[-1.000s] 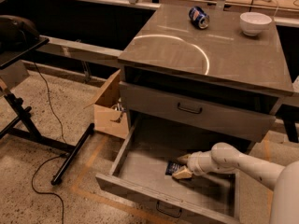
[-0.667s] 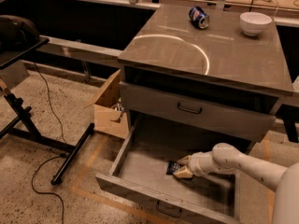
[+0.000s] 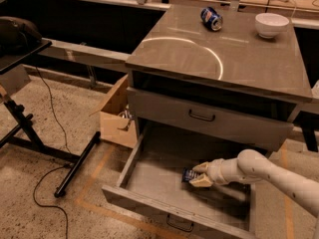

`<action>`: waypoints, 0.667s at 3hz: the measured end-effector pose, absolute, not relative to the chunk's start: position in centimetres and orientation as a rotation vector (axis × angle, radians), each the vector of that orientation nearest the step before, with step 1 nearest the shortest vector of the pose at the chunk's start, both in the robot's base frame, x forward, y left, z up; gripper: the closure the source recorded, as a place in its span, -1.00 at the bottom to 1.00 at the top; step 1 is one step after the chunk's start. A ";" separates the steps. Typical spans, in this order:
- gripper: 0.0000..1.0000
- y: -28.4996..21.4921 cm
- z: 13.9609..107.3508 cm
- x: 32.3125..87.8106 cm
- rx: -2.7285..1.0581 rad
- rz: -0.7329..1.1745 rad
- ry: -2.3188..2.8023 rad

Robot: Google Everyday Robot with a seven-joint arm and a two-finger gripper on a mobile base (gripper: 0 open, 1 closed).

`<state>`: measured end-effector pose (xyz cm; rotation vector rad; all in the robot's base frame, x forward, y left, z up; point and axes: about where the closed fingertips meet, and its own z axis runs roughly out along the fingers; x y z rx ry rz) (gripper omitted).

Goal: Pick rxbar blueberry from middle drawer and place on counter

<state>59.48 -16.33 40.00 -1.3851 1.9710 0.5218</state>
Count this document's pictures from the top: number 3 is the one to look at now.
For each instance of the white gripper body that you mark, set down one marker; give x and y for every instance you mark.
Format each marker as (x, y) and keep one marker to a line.
(216, 171)

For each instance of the cardboard box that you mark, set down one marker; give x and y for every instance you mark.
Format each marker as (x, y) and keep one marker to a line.
(116, 123)

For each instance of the black metal stand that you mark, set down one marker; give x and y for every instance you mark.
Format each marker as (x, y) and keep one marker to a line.
(23, 133)

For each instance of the white bowl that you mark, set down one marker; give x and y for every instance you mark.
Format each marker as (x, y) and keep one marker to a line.
(269, 25)

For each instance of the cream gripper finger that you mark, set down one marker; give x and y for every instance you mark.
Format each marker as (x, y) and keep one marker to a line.
(201, 181)
(201, 168)

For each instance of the blue soda can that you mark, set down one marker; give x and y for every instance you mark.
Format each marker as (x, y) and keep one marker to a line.
(211, 19)

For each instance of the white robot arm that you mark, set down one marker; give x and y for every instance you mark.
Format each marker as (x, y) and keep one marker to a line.
(251, 166)

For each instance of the closed grey upper drawer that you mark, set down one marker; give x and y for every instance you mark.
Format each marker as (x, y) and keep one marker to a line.
(264, 133)

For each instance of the blue rxbar wrapper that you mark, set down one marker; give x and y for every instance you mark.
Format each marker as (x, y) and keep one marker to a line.
(189, 175)

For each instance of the dark bag on stand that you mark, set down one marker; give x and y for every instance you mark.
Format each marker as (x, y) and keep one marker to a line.
(17, 35)

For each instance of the grey drawer cabinet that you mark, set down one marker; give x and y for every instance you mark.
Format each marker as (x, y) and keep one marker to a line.
(232, 69)

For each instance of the open grey lower drawer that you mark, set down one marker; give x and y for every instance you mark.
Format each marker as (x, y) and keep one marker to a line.
(151, 184)

